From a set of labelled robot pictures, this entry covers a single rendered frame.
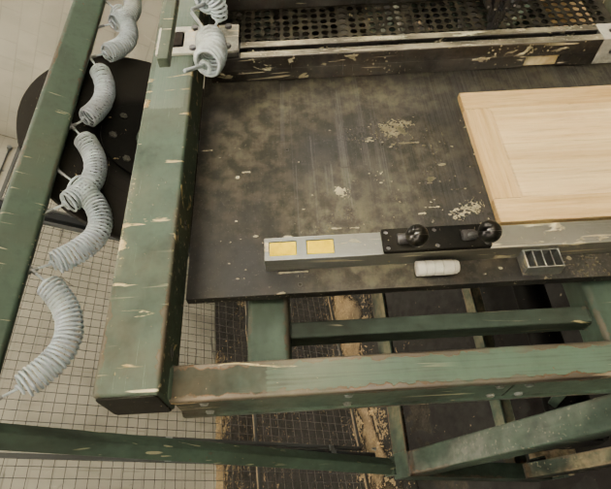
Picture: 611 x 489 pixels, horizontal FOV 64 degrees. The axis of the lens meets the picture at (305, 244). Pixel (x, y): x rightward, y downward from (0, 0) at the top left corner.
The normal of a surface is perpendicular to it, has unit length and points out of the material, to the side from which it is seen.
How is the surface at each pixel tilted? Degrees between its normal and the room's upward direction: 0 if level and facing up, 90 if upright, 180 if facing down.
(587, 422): 0
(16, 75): 90
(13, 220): 90
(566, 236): 59
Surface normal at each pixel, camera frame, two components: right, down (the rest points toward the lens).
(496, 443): -0.87, -0.22
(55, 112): 0.49, -0.49
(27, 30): 0.14, 0.75
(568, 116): -0.02, -0.53
